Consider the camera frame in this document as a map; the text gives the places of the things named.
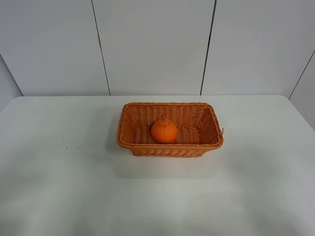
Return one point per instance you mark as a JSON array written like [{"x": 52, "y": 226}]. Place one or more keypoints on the orange wicker basket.
[{"x": 198, "y": 129}]

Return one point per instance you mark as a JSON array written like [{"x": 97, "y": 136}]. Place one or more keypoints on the orange with knobbed top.
[{"x": 164, "y": 130}]

